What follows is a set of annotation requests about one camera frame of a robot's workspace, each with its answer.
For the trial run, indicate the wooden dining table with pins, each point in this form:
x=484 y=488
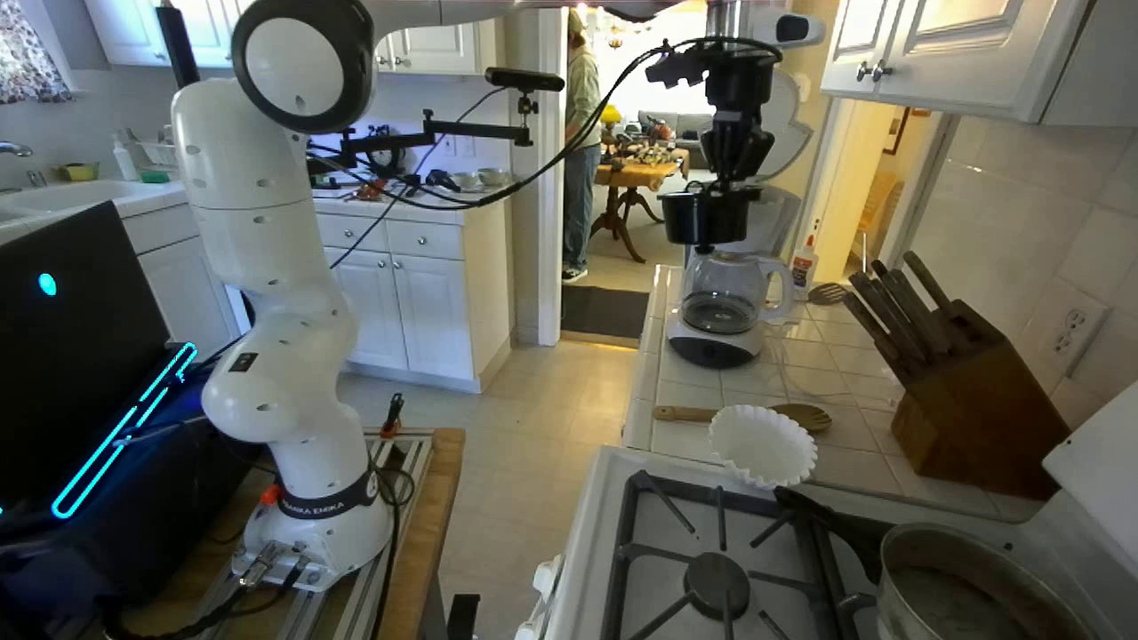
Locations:
x=633 y=178

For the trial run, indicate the wooden spoon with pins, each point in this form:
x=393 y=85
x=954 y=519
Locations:
x=681 y=413

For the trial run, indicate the steel cooking pot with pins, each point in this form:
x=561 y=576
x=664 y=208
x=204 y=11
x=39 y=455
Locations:
x=982 y=593

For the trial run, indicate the white wall cabinet row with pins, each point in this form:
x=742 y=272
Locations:
x=439 y=49

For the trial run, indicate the round black stove burner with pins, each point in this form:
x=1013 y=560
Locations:
x=716 y=588

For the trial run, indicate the white gas stove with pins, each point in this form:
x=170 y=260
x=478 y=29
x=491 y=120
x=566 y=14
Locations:
x=591 y=519

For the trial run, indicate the floral window curtain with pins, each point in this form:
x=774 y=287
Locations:
x=29 y=49

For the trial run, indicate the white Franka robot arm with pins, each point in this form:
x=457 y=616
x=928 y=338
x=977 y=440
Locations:
x=268 y=235

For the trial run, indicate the yellow table lamp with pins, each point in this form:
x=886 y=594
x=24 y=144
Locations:
x=610 y=120

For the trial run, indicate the white drip coffee machine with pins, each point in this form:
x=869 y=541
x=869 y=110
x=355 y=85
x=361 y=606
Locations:
x=780 y=224

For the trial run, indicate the small sauce bottle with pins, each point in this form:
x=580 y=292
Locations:
x=804 y=266

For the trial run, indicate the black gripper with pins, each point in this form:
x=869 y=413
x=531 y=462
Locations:
x=742 y=93

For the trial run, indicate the white wall outlet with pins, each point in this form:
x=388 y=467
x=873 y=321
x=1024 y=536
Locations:
x=1078 y=337

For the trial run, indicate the white sink cabinet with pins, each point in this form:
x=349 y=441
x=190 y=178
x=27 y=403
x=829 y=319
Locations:
x=164 y=287

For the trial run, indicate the white plate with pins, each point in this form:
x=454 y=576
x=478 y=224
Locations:
x=767 y=447

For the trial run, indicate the chrome sink faucet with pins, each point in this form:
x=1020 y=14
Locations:
x=12 y=146

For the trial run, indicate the white island cabinet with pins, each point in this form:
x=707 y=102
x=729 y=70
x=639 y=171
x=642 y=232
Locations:
x=431 y=321

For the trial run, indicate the round metal cabinet knob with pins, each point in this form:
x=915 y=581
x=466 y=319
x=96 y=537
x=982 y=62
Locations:
x=866 y=72
x=883 y=72

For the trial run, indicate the white upper cabinet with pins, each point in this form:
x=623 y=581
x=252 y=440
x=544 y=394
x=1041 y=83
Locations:
x=946 y=49

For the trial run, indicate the black stereo camera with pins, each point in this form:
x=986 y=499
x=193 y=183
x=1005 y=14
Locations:
x=527 y=80

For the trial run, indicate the white stove knob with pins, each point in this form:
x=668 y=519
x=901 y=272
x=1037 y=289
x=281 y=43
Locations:
x=544 y=581

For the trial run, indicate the black camera stand pole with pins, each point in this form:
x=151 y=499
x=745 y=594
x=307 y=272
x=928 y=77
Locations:
x=174 y=40

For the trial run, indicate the black stove grate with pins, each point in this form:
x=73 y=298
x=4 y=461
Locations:
x=822 y=571

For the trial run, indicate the standing person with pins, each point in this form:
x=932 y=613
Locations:
x=580 y=178

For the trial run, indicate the glass coffee carafe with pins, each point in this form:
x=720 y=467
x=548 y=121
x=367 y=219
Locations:
x=727 y=307

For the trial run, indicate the wooden base board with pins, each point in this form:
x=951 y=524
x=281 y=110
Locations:
x=431 y=509

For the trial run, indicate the yellow sponge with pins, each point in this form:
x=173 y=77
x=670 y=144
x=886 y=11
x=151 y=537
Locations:
x=78 y=171

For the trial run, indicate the large wooden knife block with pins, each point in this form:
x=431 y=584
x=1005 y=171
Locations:
x=982 y=413

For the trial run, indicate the black filter basket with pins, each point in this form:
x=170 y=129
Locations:
x=709 y=219

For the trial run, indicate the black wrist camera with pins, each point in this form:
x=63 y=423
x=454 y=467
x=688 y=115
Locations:
x=677 y=66

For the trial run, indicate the dark door mat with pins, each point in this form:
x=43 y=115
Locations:
x=605 y=311

